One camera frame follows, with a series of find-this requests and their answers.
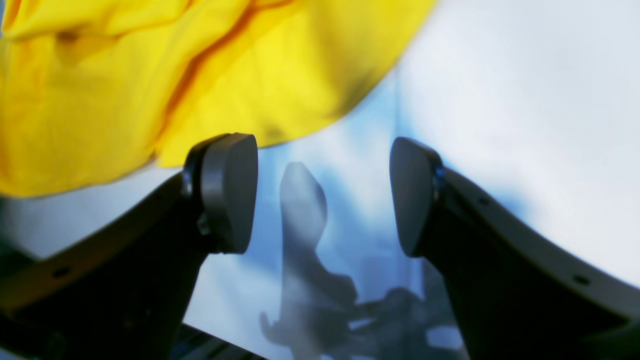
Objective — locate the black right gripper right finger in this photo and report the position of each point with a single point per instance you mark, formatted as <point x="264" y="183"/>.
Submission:
<point x="515" y="294"/>

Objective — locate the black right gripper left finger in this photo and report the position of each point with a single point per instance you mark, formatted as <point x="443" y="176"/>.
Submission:
<point x="122" y="292"/>

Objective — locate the orange t-shirt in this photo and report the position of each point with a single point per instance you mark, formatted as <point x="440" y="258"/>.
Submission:
<point x="92" y="90"/>

